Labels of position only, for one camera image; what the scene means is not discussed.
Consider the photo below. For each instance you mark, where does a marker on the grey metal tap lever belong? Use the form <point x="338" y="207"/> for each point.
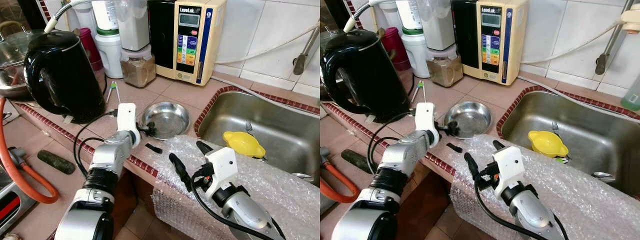
<point x="601" y="64"/>
<point x="299" y="64"/>

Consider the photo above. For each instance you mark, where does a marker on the steel cooking pot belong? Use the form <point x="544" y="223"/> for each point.
<point x="10" y="82"/>

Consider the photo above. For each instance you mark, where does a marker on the dark green whetstone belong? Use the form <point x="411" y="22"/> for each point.
<point x="361" y="161"/>
<point x="56" y="162"/>

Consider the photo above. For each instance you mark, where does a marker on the steel spoon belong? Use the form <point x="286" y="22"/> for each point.
<point x="302" y="176"/>
<point x="602" y="176"/>

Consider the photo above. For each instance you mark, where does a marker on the white jar with green lid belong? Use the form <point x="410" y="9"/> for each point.
<point x="416" y="55"/>
<point x="110" y="55"/>

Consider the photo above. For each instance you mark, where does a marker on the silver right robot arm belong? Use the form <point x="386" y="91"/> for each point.
<point x="250" y="215"/>
<point x="535" y="215"/>

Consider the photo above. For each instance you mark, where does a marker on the stainless steel sink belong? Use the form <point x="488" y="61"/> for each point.
<point x="285" y="125"/>
<point x="600" y="135"/>

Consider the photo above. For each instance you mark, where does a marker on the thin grey tube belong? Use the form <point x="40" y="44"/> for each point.
<point x="265" y="95"/>
<point x="570" y="96"/>

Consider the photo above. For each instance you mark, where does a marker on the white labelled bottle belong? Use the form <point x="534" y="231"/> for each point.
<point x="106" y="15"/>
<point x="411" y="15"/>

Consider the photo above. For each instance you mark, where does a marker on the black electric kettle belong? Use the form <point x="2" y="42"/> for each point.
<point x="367" y="77"/>
<point x="67" y="77"/>

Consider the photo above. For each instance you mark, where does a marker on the cream faucet filter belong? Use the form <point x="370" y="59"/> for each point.
<point x="631" y="21"/>

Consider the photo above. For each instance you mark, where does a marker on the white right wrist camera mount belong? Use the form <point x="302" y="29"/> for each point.
<point x="510" y="167"/>
<point x="222" y="167"/>

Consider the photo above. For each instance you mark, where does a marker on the steel fork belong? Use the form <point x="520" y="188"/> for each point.
<point x="555" y="127"/>
<point x="249" y="127"/>

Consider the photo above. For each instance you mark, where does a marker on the cream water ionizer machine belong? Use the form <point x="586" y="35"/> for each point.
<point x="492" y="45"/>
<point x="190" y="45"/>

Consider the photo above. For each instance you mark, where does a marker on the shallow steel bowl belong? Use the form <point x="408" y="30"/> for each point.
<point x="167" y="120"/>
<point x="470" y="120"/>

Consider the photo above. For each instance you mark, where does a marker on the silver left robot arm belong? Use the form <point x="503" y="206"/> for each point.
<point x="100" y="180"/>
<point x="395" y="175"/>

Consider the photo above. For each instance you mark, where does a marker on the steel gas stove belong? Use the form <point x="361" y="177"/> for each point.
<point x="10" y="205"/>

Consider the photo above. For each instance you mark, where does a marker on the jar of brown powder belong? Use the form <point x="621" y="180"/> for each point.
<point x="445" y="71"/>
<point x="139" y="71"/>

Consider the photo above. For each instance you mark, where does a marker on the yellow plastic bowl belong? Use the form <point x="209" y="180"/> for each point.
<point x="244" y="144"/>
<point x="548" y="143"/>

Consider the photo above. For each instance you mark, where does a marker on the magenta plastic cup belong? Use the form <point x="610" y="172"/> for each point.
<point x="395" y="49"/>
<point x="91" y="50"/>

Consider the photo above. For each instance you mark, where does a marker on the green translucent bottle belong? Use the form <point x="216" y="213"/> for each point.
<point x="632" y="95"/>

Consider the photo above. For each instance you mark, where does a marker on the translucent white plastic container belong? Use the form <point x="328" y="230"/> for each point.
<point x="439" y="25"/>
<point x="133" y="25"/>

